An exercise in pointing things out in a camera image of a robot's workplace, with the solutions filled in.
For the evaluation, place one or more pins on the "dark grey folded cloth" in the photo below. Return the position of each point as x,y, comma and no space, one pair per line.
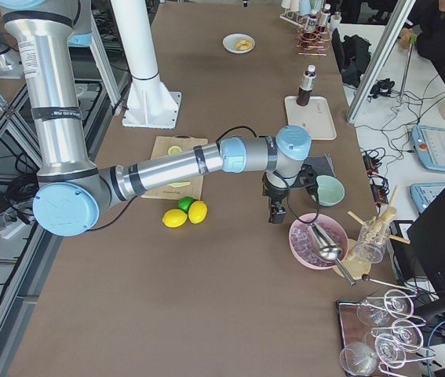
322,165

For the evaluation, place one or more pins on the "person in black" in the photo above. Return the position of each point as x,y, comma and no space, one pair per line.
430,42

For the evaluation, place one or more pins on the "yellow lemon near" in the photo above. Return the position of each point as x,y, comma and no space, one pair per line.
174,218

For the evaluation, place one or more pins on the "half lemon slice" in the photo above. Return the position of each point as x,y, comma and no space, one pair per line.
174,149

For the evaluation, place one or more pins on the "pink bowl with ice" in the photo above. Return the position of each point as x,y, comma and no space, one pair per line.
301,244

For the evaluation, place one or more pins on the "dark tea bottle on tray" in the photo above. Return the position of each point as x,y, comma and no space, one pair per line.
306,86

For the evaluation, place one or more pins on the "yellow lemon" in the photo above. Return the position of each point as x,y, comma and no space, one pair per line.
197,212
174,218

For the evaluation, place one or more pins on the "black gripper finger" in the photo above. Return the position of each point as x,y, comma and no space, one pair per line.
277,213

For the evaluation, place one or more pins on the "aluminium frame post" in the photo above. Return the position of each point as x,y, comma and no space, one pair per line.
380,56

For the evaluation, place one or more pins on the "copper wire bottle rack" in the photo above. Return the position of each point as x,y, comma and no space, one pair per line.
313,41

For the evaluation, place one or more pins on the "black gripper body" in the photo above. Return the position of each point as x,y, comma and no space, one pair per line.
274,193

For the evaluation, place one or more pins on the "black bag on desk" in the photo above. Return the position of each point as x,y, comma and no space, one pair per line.
356,59

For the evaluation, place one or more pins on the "wine glass rack tray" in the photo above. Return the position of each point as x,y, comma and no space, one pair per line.
381,334

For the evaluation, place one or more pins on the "cream rabbit print tray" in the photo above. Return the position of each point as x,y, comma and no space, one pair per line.
315,117

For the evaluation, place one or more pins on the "steel ice scoop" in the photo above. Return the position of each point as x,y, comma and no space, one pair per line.
326,248

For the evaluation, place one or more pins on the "yellow plastic knife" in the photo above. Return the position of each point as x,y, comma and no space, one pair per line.
179,184

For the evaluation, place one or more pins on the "green lime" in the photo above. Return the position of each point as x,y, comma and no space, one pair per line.
185,203

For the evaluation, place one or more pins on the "metal stick green handle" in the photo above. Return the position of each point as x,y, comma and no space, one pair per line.
413,39

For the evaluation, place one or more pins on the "clear glass jug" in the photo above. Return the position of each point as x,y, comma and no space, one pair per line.
371,244

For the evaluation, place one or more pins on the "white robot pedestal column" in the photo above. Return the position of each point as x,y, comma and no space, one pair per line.
149,103

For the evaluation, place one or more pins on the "white round plate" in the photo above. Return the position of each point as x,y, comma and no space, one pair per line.
229,42

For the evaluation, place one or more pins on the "mint green bowl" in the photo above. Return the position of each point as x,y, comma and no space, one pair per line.
330,190

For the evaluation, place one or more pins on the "blue teach pendant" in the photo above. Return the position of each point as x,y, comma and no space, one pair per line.
423,194
429,145

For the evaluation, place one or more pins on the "tea bottle in rack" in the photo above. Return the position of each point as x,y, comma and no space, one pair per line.
310,23

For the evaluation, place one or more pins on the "yellow lemon far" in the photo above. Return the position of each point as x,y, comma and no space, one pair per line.
197,212

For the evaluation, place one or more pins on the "twisted glazed donut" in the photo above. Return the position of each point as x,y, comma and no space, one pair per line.
244,45

